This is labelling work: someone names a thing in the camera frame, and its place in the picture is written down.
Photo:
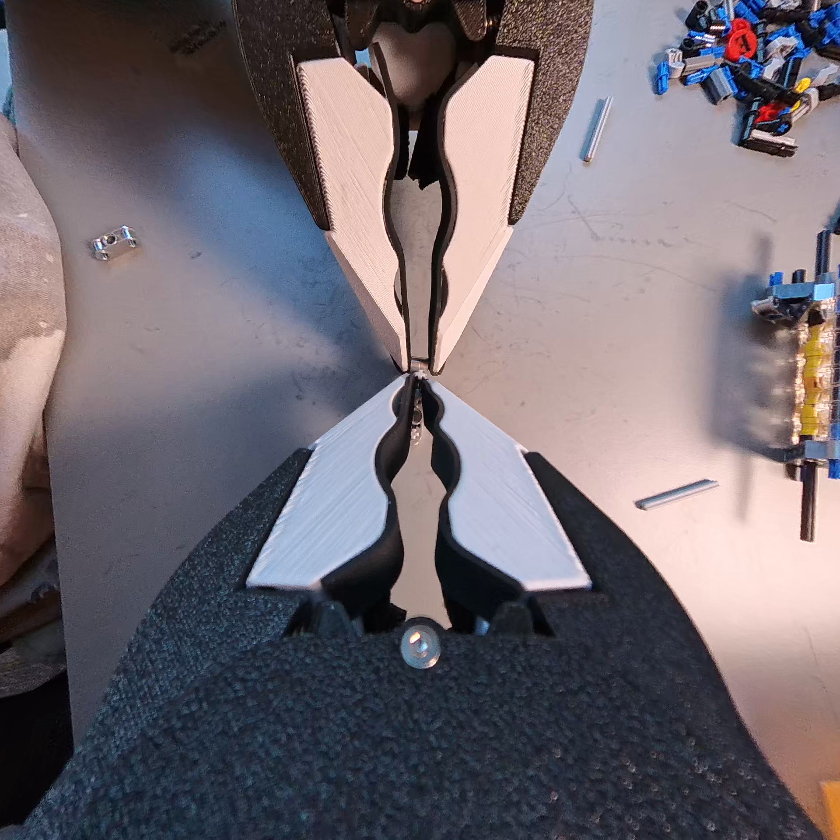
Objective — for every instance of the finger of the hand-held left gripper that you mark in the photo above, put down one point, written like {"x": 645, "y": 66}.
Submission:
{"x": 344, "y": 158}
{"x": 488, "y": 158}

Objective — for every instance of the thin grey axle rod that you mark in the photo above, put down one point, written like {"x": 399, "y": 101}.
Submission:
{"x": 677, "y": 495}
{"x": 597, "y": 130}

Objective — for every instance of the grey desk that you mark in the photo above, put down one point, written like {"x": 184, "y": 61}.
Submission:
{"x": 656, "y": 328}

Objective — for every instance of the yellow and clear brick model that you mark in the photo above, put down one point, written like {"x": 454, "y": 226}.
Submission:
{"x": 807, "y": 381}

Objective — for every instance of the grey brick beam assembly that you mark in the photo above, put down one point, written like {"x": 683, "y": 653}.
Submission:
{"x": 418, "y": 410}

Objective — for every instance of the pile of blue brick pieces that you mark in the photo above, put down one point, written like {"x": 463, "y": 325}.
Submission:
{"x": 748, "y": 66}

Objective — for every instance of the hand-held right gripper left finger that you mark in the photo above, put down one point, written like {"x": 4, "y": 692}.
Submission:
{"x": 322, "y": 519}

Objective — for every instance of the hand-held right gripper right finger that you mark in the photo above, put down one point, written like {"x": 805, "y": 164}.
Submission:
{"x": 519, "y": 519}

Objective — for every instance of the small silver brick connector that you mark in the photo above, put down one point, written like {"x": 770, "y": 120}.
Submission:
{"x": 114, "y": 243}

